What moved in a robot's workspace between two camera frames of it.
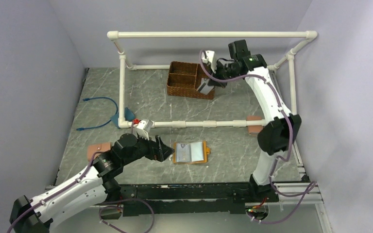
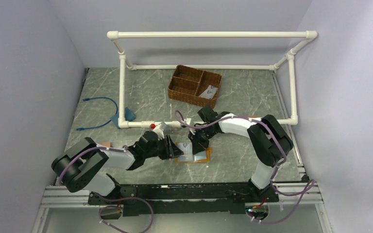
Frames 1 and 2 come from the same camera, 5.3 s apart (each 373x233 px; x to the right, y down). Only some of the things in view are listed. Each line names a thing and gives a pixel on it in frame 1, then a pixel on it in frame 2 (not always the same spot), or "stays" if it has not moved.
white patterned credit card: x=206 y=89 -> x=209 y=92
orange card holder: x=194 y=152 stays
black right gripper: x=211 y=82 -> x=198 y=145
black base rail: x=157 y=199 stays
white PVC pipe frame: x=123 y=60 stays
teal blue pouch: x=129 y=116 stays
